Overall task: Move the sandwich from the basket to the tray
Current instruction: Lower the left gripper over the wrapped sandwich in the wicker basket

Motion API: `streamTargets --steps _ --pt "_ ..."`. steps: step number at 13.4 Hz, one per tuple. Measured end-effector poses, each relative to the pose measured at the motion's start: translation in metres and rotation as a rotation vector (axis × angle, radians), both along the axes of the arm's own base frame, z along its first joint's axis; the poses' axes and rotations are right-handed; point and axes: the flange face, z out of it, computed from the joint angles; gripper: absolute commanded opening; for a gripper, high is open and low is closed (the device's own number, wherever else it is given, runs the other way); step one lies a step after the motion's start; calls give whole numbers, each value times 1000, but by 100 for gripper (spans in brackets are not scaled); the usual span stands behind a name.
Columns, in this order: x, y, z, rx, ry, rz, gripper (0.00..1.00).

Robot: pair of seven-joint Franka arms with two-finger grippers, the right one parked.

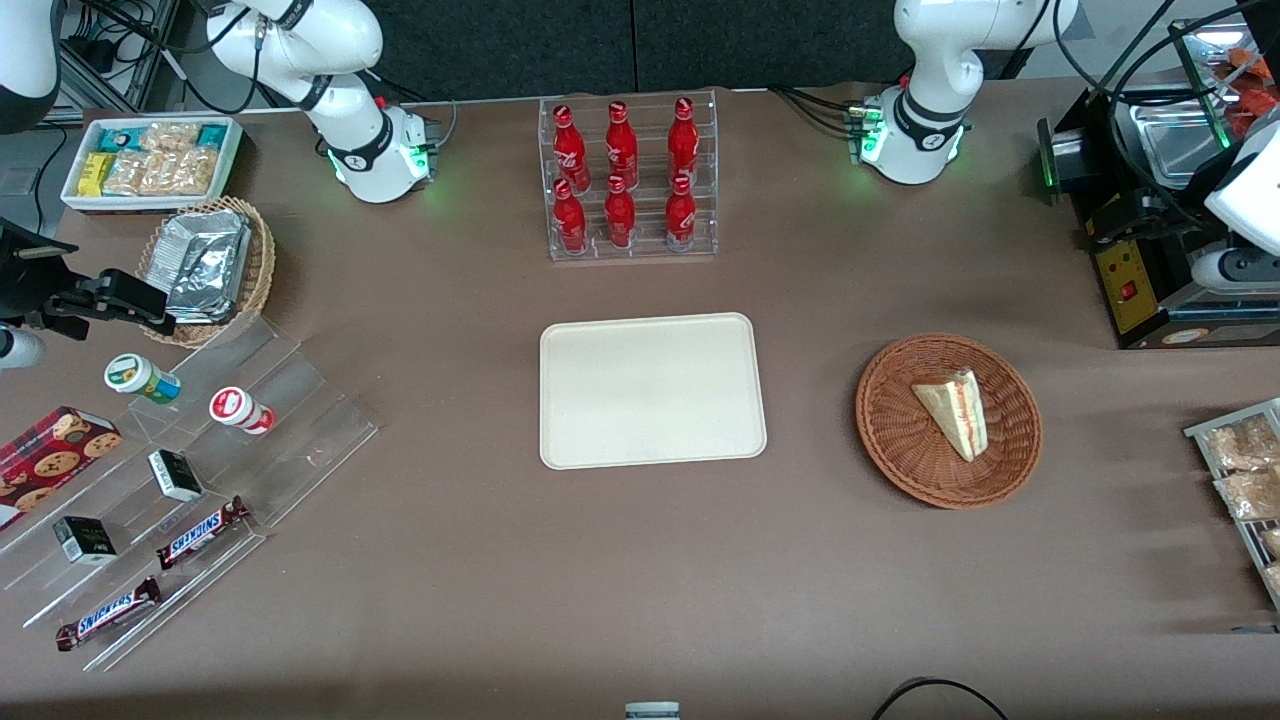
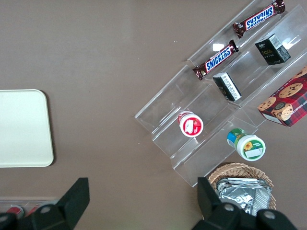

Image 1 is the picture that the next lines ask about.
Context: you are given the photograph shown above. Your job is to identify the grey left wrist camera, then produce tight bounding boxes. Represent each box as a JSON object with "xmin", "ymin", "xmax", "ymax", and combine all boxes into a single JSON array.
[{"xmin": 1190, "ymin": 248, "xmax": 1280, "ymax": 293}]

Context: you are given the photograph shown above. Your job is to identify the silver foil pack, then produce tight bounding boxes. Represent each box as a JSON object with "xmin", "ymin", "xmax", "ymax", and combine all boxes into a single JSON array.
[
  {"xmin": 165, "ymin": 285, "xmax": 238, "ymax": 324},
  {"xmin": 163, "ymin": 210, "xmax": 252, "ymax": 293}
]

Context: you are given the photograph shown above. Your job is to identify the triangular sandwich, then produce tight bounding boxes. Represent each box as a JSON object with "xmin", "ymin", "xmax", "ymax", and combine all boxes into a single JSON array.
[{"xmin": 912, "ymin": 368, "xmax": 989, "ymax": 463}]

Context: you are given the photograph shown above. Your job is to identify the grey wire snack tray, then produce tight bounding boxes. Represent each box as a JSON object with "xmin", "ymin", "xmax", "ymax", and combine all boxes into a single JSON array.
[{"xmin": 1185, "ymin": 398, "xmax": 1280, "ymax": 611}]

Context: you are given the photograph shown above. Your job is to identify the clear acrylic step display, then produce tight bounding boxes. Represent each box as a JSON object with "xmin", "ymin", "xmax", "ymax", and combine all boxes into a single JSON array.
[{"xmin": 0, "ymin": 315, "xmax": 381, "ymax": 673}]

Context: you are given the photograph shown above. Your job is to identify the black arm base cables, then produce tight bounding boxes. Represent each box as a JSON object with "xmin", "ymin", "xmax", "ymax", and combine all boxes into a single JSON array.
[{"xmin": 768, "ymin": 85, "xmax": 866, "ymax": 136}]

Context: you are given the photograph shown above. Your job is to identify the round brown wicker basket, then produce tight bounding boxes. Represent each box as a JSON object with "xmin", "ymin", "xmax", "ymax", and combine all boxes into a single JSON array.
[{"xmin": 855, "ymin": 333, "xmax": 1044, "ymax": 511}]

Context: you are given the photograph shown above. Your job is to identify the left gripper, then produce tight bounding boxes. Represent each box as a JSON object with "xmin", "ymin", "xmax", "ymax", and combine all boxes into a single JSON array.
[{"xmin": 1088, "ymin": 180, "xmax": 1236, "ymax": 256}]

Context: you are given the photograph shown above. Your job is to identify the red-lid white cup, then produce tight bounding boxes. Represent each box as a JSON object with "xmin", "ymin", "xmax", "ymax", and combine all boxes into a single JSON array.
[{"xmin": 208, "ymin": 386, "xmax": 276, "ymax": 436}]

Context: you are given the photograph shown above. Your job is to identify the red cookie box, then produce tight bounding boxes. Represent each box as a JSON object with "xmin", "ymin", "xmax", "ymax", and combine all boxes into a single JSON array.
[{"xmin": 0, "ymin": 405, "xmax": 124, "ymax": 531}]

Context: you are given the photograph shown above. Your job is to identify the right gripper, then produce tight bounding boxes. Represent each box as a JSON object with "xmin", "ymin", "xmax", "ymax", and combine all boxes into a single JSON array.
[{"xmin": 0, "ymin": 222, "xmax": 177, "ymax": 339}]

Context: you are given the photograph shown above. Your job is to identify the white snack bin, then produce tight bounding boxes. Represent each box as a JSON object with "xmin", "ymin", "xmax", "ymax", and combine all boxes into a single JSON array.
[{"xmin": 60, "ymin": 116, "xmax": 244, "ymax": 214}]

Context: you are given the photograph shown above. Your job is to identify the aluminium frame rack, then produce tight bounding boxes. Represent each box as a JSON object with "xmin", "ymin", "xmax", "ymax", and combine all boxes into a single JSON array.
[{"xmin": 60, "ymin": 0, "xmax": 201, "ymax": 116}]

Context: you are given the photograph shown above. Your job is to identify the Snickers chocolate bar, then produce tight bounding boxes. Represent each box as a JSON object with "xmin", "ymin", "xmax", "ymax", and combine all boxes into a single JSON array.
[
  {"xmin": 55, "ymin": 576, "xmax": 163, "ymax": 653},
  {"xmin": 155, "ymin": 496, "xmax": 251, "ymax": 571}
]

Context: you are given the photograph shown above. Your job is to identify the steel warmer pan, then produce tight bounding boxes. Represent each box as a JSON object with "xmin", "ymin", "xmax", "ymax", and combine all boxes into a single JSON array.
[{"xmin": 1128, "ymin": 95, "xmax": 1239, "ymax": 191}]

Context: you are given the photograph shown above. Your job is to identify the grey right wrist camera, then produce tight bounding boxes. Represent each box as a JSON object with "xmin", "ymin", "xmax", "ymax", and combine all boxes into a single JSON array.
[{"xmin": 0, "ymin": 328, "xmax": 47, "ymax": 371}]

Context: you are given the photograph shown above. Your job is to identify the black looped cable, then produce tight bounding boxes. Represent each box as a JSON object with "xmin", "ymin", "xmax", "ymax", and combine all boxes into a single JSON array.
[{"xmin": 868, "ymin": 677, "xmax": 1011, "ymax": 720}]

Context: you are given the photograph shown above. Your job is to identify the green-lid white cup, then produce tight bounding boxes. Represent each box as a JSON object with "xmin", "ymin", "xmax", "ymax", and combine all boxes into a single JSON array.
[{"xmin": 104, "ymin": 353, "xmax": 183, "ymax": 405}]

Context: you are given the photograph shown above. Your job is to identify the tan wicker basket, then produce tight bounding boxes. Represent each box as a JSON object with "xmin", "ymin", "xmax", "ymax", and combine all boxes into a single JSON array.
[{"xmin": 135, "ymin": 196, "xmax": 277, "ymax": 349}]

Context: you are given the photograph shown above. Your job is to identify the black food warmer case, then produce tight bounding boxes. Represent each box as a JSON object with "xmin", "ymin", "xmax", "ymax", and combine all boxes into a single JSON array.
[{"xmin": 1037, "ymin": 15, "xmax": 1280, "ymax": 351}]

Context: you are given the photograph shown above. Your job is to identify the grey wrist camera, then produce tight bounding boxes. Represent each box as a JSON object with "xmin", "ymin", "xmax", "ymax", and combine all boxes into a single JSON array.
[
  {"xmin": 0, "ymin": 328, "xmax": 47, "ymax": 371},
  {"xmin": 1190, "ymin": 248, "xmax": 1280, "ymax": 293}
]

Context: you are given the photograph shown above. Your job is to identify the clear acrylic bottle rack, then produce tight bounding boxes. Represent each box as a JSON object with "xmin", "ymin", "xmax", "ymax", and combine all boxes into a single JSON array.
[{"xmin": 538, "ymin": 90, "xmax": 719, "ymax": 263}]

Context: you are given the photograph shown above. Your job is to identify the black backdrop panel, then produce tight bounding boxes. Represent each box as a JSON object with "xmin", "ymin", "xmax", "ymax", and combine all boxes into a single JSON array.
[
  {"xmin": 365, "ymin": 0, "xmax": 634, "ymax": 103},
  {"xmin": 635, "ymin": 0, "xmax": 913, "ymax": 93}
]

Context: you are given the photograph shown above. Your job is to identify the cream plastic tray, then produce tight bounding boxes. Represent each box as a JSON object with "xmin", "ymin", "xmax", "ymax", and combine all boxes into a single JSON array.
[{"xmin": 539, "ymin": 312, "xmax": 768, "ymax": 471}]

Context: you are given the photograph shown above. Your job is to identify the clear nut snack bag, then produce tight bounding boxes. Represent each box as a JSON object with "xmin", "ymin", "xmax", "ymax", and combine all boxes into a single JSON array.
[
  {"xmin": 103, "ymin": 150, "xmax": 161, "ymax": 197},
  {"xmin": 1215, "ymin": 470, "xmax": 1280, "ymax": 521},
  {"xmin": 140, "ymin": 122, "xmax": 201, "ymax": 156},
  {"xmin": 155, "ymin": 148, "xmax": 219, "ymax": 196},
  {"xmin": 1205, "ymin": 415, "xmax": 1280, "ymax": 471}
]

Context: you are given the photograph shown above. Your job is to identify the small black box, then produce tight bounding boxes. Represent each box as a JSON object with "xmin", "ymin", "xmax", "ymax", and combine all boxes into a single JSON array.
[
  {"xmin": 147, "ymin": 449, "xmax": 204, "ymax": 503},
  {"xmin": 52, "ymin": 515, "xmax": 119, "ymax": 567}
]

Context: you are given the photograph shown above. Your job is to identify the red cola bottle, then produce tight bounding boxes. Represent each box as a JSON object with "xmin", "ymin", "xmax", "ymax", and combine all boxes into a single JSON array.
[
  {"xmin": 665, "ymin": 174, "xmax": 698, "ymax": 251},
  {"xmin": 553, "ymin": 178, "xmax": 589, "ymax": 253},
  {"xmin": 553, "ymin": 104, "xmax": 591, "ymax": 193},
  {"xmin": 604, "ymin": 174, "xmax": 637, "ymax": 249},
  {"xmin": 605, "ymin": 100, "xmax": 639, "ymax": 189},
  {"xmin": 668, "ymin": 97, "xmax": 699, "ymax": 186}
]

